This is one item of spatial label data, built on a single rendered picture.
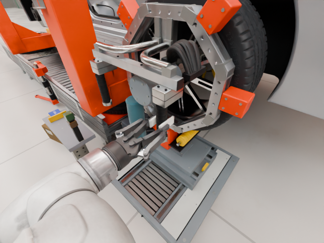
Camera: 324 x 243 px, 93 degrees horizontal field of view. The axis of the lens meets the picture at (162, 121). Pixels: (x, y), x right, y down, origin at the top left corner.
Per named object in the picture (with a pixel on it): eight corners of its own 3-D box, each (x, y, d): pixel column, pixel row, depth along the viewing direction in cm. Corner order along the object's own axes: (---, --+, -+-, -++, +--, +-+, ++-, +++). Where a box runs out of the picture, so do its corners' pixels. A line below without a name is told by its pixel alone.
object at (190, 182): (215, 159, 129) (218, 152, 122) (191, 191, 108) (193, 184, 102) (168, 131, 154) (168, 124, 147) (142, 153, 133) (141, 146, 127)
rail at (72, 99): (115, 134, 138) (110, 115, 124) (106, 140, 133) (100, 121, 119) (28, 66, 262) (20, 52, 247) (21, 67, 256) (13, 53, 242)
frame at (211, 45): (212, 141, 77) (254, 7, 42) (205, 150, 73) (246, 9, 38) (138, 102, 104) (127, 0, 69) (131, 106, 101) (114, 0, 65)
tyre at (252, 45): (181, -48, 68) (147, 70, 121) (141, -57, 55) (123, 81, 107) (314, 39, 55) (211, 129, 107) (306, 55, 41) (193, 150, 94)
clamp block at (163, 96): (182, 96, 49) (184, 81, 46) (164, 109, 44) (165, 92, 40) (170, 91, 52) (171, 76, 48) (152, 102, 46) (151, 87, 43)
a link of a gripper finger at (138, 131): (128, 150, 44) (124, 148, 45) (149, 127, 51) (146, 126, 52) (126, 141, 41) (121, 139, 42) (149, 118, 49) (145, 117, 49)
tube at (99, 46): (162, 48, 62) (162, 17, 55) (123, 61, 51) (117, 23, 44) (133, 41, 71) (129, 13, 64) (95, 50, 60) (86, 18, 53)
